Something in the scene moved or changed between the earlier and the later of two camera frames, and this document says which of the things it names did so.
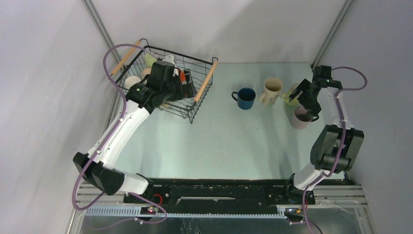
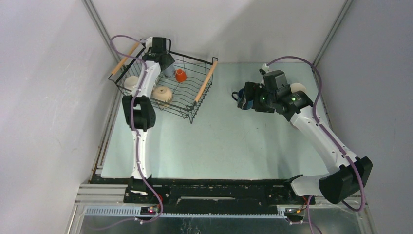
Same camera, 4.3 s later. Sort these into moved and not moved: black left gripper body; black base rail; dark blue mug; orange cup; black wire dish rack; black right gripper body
Moved: black left gripper body; black right gripper body
Not moved: orange cup; dark blue mug; black wire dish rack; black base rail
